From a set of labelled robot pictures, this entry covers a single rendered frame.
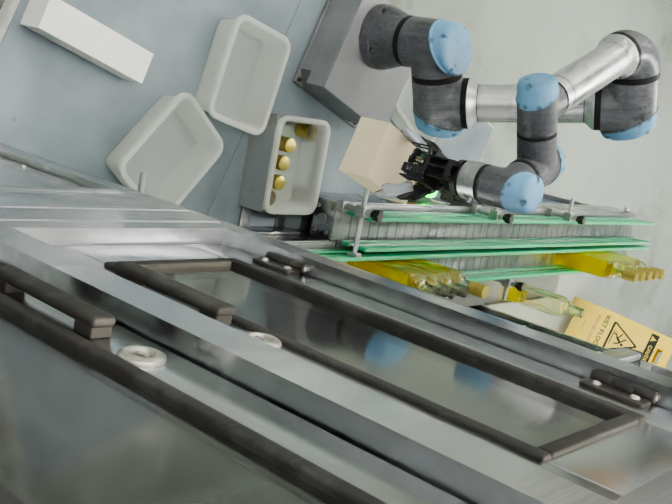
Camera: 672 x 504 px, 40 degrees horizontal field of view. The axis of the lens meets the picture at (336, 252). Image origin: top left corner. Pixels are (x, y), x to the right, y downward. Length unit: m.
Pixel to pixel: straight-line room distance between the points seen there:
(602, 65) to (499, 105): 0.30
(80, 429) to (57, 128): 1.27
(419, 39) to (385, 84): 0.22
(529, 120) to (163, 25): 0.74
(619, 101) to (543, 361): 1.24
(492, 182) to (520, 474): 1.19
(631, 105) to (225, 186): 0.90
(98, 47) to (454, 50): 0.78
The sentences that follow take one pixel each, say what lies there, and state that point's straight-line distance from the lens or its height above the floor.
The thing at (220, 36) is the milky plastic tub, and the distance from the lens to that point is 1.97.
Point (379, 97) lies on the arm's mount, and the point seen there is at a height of 0.85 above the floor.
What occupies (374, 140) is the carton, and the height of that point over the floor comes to 1.11.
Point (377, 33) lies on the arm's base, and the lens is 2.14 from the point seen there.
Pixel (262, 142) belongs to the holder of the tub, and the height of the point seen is 0.80.
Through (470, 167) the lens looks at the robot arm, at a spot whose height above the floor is 1.33.
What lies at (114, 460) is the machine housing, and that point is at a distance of 0.52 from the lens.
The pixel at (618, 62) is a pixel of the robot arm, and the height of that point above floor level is 1.44.
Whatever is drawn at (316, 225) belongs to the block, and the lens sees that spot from 2.20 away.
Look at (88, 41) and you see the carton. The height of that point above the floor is 0.81.
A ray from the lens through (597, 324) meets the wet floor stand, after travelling 5.53.
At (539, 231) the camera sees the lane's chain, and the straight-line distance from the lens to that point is 3.04.
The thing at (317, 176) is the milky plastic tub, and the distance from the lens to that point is 2.16.
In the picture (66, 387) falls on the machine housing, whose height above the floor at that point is 1.78.
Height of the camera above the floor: 2.25
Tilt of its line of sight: 38 degrees down
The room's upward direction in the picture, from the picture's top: 109 degrees clockwise
